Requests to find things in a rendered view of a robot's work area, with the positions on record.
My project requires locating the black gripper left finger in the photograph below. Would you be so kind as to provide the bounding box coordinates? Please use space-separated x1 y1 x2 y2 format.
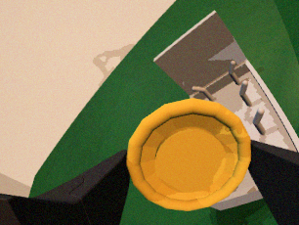
0 151 130 225

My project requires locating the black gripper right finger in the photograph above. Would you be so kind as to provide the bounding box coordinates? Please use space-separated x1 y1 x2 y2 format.
248 140 299 225

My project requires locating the orange-yellow plate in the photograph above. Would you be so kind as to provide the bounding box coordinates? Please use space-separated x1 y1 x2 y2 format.
126 98 251 211

